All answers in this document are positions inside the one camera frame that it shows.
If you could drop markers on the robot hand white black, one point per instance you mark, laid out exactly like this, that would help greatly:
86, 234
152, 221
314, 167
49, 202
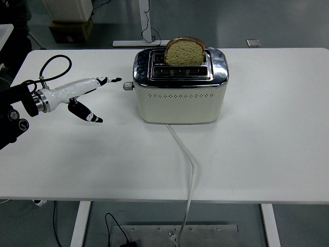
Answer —
74, 88

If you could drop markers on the grey toaster lever knob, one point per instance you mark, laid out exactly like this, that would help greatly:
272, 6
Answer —
127, 86

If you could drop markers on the cream toaster chrome top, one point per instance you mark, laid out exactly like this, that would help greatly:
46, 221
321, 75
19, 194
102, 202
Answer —
180, 108

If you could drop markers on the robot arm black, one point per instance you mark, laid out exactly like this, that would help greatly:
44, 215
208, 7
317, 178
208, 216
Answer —
7, 128

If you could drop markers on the brown cardboard box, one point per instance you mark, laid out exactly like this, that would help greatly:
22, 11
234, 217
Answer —
72, 32

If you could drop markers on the white cabinet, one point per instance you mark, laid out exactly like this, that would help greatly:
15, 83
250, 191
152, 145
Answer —
66, 10

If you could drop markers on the white desk leg with foot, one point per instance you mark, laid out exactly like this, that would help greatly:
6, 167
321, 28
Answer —
142, 20

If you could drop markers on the brown bread slice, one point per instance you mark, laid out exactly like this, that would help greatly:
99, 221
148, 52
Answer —
184, 52

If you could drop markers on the small white device under table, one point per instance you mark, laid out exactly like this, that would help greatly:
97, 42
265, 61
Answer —
39, 202

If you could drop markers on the white table leg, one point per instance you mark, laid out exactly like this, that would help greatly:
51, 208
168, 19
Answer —
271, 229
79, 226

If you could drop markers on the grey floor socket plate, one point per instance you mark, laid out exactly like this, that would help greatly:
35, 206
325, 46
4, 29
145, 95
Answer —
253, 43

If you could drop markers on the grey metal plate with screws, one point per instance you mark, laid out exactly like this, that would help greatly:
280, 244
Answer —
205, 236

